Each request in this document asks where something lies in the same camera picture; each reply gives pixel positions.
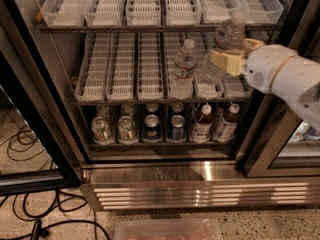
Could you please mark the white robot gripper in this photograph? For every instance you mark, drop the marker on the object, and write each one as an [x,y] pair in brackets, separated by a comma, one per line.
[264,68]

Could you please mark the clear water bottle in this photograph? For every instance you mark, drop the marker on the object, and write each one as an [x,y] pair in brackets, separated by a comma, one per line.
[185,64]
[230,33]

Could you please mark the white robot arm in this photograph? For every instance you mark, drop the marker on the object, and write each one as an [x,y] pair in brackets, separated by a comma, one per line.
[298,84]

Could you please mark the middle shelf tray six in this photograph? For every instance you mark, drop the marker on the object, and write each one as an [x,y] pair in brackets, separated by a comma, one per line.
[234,86]

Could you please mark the shelf tray six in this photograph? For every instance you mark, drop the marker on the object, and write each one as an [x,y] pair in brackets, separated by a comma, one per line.
[262,11]
[234,86]

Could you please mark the middle shelf tray five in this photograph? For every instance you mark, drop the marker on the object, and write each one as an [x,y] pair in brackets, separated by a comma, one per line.
[208,81]

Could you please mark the shelf tray five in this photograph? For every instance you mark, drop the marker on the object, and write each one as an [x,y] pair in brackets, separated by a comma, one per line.
[208,81]
[215,11]

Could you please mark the top shelf tray six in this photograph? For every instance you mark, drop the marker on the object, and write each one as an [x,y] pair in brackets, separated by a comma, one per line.
[262,11]

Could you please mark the top shelf tray five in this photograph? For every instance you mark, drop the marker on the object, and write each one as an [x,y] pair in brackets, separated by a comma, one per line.
[215,11]

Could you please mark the middle shelf tray four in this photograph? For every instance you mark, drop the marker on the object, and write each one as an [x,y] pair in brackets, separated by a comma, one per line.
[171,44]

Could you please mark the shelf tray four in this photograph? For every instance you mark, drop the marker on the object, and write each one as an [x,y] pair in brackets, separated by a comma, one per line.
[183,12]
[171,44]

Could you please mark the top shelf tray four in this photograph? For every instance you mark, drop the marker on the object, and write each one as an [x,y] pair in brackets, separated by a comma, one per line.
[183,12]

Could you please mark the brown tea bottle right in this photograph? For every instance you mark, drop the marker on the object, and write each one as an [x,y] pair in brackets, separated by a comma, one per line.
[227,123]

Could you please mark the brown tea bottle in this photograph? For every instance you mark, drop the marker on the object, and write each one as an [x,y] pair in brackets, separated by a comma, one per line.
[202,124]
[227,123]

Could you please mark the brown tea bottle left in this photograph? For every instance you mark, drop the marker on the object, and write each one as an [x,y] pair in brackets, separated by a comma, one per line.
[202,124]

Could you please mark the middle shelf tray three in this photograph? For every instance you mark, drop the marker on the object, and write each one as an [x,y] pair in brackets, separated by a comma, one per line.
[150,81]

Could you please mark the shelf tray three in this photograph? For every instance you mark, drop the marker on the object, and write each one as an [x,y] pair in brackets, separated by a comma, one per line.
[150,81]
[143,12]

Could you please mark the top shelf tray three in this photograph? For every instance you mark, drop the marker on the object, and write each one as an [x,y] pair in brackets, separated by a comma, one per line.
[143,12]

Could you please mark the middle shelf tray two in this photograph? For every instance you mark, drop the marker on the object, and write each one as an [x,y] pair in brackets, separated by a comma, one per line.
[121,71]

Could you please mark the shelf tray two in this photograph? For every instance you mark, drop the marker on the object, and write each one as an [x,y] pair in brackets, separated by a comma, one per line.
[121,71]
[104,12]

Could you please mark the stainless steel fridge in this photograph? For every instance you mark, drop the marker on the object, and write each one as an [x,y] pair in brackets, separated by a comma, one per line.
[160,174]

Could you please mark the top shelf tray two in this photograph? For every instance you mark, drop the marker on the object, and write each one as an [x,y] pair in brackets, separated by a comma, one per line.
[104,12]

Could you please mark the middle shelf tray one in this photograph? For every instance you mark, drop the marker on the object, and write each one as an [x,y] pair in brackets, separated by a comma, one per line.
[91,80]

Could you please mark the shelf tray one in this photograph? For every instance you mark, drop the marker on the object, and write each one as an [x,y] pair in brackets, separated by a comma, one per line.
[91,80]
[63,13]

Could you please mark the top shelf tray one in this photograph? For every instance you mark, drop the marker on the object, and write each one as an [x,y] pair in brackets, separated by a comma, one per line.
[63,13]

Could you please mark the open glass fridge door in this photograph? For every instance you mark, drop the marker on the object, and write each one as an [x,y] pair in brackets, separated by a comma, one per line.
[31,113]

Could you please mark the rear pepsi can right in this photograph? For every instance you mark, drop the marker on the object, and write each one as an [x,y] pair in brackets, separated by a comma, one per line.
[176,109]

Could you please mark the blue pepsi can right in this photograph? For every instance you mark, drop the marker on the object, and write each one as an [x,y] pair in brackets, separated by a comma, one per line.
[176,130]

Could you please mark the blue pepsi can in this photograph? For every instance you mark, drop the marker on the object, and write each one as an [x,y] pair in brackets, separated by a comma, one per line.
[152,129]
[176,130]

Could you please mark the rear pepsi can left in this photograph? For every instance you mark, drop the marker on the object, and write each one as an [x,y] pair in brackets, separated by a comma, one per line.
[152,108]

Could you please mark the blue can behind right door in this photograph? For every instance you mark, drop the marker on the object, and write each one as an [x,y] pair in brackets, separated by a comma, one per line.
[312,134]

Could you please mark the blue pepsi can left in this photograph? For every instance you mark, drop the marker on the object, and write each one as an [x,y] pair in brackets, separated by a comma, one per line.
[152,129]

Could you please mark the rear green can right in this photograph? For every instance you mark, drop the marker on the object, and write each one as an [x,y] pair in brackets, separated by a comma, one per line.
[128,110]

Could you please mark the rear green can left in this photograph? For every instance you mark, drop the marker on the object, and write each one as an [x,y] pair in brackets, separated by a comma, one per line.
[105,111]

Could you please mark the clear plastic bin on floor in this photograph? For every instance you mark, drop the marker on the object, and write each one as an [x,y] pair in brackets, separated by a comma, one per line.
[169,229]

